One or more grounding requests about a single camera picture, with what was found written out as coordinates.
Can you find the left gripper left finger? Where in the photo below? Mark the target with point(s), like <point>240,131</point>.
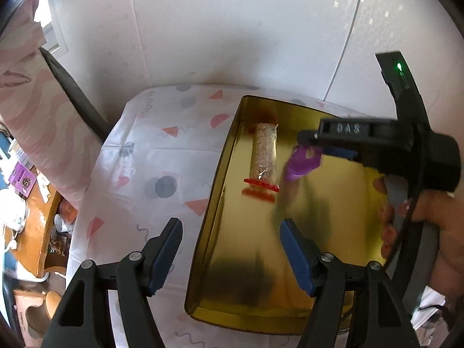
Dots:
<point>82,318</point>

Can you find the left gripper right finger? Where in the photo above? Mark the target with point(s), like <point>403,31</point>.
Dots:
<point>378,317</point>

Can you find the purple snack packet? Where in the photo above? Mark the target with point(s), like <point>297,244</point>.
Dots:
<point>303,160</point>

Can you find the clear cereal bar packet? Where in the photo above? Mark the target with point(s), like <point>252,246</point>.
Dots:
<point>263,165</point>

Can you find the person's right hand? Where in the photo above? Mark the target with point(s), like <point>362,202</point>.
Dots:
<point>446,212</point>

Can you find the wooden side table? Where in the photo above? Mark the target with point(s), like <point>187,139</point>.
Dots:
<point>33,241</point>

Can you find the gold metal tin box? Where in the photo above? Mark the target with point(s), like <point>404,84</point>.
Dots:
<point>240,276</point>

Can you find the purple card box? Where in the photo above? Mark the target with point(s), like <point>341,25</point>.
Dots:
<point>22,179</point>

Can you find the patterned white tablecloth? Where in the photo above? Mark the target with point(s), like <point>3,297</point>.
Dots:
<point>158,162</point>

